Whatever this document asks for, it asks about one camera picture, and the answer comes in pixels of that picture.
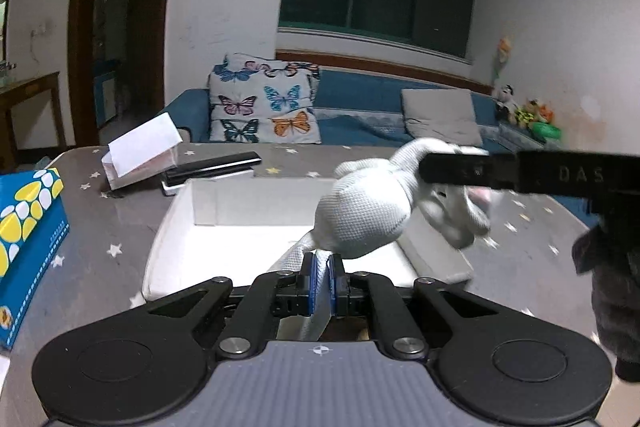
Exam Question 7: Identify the butterfly print pillow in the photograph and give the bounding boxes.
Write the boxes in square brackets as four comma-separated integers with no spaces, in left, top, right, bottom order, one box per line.
[208,53,321,144]

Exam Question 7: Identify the wooden side table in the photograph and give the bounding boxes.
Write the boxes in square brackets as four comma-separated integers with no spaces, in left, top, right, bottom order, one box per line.
[1,72,67,173]

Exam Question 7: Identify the dark wooden door frame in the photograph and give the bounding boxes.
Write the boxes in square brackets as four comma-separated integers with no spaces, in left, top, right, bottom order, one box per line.
[67,0,168,146]

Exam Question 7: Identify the grey sofa cushion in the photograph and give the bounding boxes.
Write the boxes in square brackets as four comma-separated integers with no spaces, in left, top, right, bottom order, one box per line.
[401,89,483,146]

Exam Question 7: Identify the blue sofa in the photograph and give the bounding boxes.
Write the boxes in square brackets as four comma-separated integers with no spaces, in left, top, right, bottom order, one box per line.
[165,68,561,152]

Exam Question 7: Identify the yellow orange plush toys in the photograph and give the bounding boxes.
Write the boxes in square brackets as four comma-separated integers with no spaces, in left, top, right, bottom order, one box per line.
[514,100,554,129]

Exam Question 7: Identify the black flat remote device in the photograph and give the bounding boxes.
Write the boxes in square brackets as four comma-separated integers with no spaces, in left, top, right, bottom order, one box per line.
[160,152,262,196]

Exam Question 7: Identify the blue yellow tissue box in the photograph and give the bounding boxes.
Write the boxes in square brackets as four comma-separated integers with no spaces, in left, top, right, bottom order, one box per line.
[0,168,70,350]

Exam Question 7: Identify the white plush rabbit toy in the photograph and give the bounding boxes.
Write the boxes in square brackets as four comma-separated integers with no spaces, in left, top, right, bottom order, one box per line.
[271,138,490,341]

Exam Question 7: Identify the green toy on sofa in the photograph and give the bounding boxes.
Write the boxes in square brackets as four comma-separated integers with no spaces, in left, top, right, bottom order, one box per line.
[529,121,562,142]

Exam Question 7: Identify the clear acrylic card holder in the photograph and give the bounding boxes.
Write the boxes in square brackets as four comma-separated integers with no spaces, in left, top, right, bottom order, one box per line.
[101,113,182,191]

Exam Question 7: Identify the wall flower decoration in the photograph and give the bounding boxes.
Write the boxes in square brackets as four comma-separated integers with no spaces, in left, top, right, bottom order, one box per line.
[492,37,512,82]

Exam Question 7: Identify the black gloved hand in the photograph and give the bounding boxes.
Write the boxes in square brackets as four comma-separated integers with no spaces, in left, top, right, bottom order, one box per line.
[572,212,639,384]

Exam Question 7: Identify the panda plush toy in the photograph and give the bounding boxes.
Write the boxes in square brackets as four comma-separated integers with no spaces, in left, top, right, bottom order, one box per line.
[492,84,518,124]

